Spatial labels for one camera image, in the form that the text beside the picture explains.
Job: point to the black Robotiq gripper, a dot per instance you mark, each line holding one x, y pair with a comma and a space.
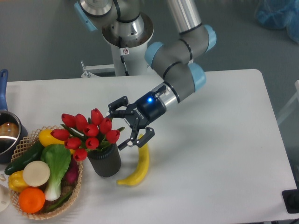
138, 115

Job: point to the red tulip bouquet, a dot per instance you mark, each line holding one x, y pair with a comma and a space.
87, 135

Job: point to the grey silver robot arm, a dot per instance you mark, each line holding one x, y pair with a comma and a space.
173, 63

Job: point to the dark grey ribbed vase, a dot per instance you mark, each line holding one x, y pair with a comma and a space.
105, 163

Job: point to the yellow banana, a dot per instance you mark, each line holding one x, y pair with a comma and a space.
141, 170

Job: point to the green bok choy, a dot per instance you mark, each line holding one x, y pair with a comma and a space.
58, 158

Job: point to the purple sweet potato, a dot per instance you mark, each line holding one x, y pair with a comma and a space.
72, 173

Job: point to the yellow squash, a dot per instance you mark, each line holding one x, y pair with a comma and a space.
55, 138

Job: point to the green chili pepper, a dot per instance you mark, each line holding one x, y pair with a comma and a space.
58, 203

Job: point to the green cucumber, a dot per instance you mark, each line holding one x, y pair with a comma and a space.
32, 154

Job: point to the white round radish slice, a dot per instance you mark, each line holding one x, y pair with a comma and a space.
36, 173

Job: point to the woven wicker basket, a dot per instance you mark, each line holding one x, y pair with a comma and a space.
22, 147

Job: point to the orange fruit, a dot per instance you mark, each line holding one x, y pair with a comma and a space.
31, 200

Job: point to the yellow bell pepper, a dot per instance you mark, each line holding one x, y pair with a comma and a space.
16, 182

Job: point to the black device at edge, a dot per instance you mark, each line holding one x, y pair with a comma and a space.
291, 200

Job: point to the blue plastic bag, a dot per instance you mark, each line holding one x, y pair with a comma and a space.
278, 15

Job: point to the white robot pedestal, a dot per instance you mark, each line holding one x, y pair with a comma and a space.
128, 42

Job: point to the blue handled saucepan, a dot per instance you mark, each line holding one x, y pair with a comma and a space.
12, 130

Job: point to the white frame at right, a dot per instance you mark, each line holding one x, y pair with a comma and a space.
290, 106

